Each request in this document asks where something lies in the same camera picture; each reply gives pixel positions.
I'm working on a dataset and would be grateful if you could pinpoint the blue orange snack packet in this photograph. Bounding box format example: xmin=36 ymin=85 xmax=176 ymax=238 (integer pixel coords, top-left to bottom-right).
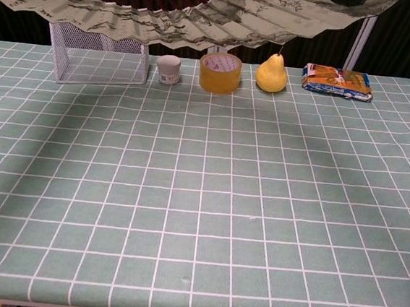
xmin=299 ymin=62 xmax=377 ymax=103

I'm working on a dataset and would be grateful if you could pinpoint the white wire mesh basket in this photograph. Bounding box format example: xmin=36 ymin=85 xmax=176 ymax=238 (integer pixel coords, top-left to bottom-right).
xmin=43 ymin=18 xmax=154 ymax=92

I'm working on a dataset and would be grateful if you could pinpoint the painted paper folding fan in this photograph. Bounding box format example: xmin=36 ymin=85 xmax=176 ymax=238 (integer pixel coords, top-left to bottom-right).
xmin=0 ymin=0 xmax=403 ymax=69

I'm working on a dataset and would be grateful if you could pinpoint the yellow pear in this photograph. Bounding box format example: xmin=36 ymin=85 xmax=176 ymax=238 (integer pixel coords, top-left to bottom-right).
xmin=253 ymin=44 xmax=292 ymax=95

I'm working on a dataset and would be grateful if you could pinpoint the white frame post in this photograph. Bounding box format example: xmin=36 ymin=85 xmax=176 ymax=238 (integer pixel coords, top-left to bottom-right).
xmin=207 ymin=43 xmax=231 ymax=57
xmin=342 ymin=14 xmax=380 ymax=74

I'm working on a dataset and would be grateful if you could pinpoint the green checked tablecloth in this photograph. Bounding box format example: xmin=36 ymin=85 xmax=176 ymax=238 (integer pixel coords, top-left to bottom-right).
xmin=0 ymin=38 xmax=410 ymax=307

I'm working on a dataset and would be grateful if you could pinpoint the yellowish packing tape roll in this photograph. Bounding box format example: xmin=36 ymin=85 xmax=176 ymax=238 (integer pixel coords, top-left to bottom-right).
xmin=197 ymin=50 xmax=244 ymax=96

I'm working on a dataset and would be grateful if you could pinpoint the small white jar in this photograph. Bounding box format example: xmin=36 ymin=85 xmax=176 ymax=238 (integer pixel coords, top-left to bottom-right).
xmin=153 ymin=53 xmax=183 ymax=87

